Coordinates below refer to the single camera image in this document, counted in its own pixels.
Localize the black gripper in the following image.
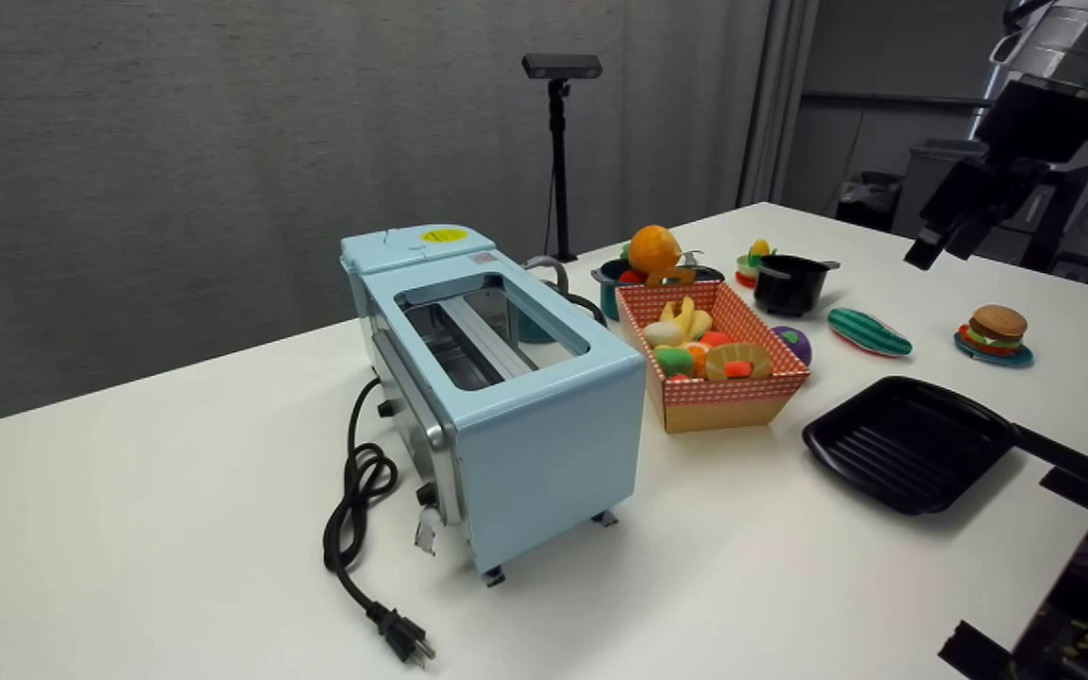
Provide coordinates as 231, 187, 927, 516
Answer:
908, 78, 1088, 266

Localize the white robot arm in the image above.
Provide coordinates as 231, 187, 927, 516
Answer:
908, 0, 1088, 266

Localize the burger plush toy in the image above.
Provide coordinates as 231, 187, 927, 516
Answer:
955, 305, 1030, 365

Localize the watermelon slice plush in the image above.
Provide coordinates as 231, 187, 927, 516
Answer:
828, 305, 914, 360

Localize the black toy pot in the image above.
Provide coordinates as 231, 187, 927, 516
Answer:
756, 256, 834, 317

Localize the purple eggplant plush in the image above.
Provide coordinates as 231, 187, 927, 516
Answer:
771, 324, 814, 365

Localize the red tomato plush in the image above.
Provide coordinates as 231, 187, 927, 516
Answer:
726, 360, 756, 382

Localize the red checkered cardboard box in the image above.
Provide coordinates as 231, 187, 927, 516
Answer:
616, 282, 809, 431

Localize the banana plush toy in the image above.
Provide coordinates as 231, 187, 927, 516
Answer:
641, 294, 713, 343

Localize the green plush vegetable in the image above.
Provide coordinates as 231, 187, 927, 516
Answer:
653, 343, 697, 378

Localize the teal toy pot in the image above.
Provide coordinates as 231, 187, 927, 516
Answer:
595, 256, 726, 321

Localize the black grill tray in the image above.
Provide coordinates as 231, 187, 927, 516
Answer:
800, 378, 1023, 516

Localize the light blue toaster oven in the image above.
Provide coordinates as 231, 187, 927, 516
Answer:
340, 224, 646, 580

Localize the black camera on stand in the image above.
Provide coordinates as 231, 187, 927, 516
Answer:
523, 51, 602, 260

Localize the black power cord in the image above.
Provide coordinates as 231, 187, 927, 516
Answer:
321, 373, 437, 669

